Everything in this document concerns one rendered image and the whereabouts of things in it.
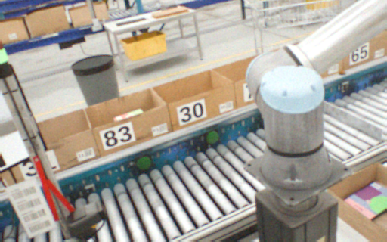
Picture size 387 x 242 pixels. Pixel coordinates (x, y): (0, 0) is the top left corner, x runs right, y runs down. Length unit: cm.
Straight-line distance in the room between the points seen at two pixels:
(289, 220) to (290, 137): 26
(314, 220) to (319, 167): 17
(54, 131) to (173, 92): 70
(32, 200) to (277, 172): 72
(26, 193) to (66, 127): 93
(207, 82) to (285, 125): 137
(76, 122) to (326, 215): 142
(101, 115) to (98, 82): 221
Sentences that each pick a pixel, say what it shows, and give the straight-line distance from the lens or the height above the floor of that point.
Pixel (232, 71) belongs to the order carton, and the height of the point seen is 99.
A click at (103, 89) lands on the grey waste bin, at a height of 34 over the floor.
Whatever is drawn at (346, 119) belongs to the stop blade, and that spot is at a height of 76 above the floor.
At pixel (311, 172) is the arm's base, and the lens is 94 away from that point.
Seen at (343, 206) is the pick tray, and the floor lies 83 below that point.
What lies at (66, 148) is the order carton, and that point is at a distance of 178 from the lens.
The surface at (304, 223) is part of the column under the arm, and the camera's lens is 103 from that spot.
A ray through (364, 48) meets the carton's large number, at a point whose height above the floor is 99.
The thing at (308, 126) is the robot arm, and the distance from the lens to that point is 87.
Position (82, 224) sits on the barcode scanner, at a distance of 119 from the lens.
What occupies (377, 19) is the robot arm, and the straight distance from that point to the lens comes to 108.
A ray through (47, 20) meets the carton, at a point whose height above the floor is 100.
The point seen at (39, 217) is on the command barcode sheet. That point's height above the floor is 111.
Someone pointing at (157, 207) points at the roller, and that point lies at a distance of 164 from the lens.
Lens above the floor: 180
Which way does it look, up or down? 26 degrees down
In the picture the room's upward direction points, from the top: 10 degrees counter-clockwise
